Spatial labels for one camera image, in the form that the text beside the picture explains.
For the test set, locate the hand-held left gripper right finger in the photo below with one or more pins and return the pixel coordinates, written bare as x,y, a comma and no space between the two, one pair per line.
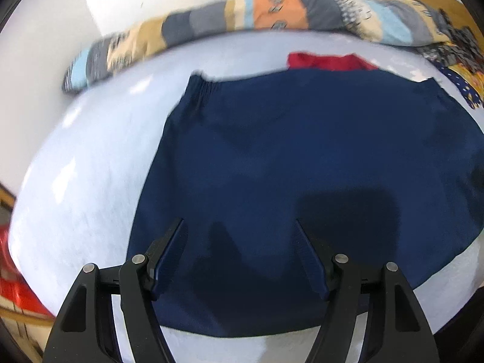
311,262

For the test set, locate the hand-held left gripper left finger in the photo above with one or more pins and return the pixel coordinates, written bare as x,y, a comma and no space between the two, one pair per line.
169,262

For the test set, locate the navy shirt with red collar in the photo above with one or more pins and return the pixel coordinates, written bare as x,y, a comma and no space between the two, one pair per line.
302,166

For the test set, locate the light blue bed sheet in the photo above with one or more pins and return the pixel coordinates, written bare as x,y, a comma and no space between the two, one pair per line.
87,181

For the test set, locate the red object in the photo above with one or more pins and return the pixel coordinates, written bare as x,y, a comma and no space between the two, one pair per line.
15,283

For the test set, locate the blue star-print cloth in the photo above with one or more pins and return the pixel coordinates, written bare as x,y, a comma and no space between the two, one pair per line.
467,85

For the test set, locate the patchwork quilt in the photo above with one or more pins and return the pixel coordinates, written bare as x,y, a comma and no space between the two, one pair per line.
234,13

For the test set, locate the grey and red patterned cloth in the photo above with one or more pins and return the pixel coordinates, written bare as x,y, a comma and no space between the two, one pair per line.
459,43

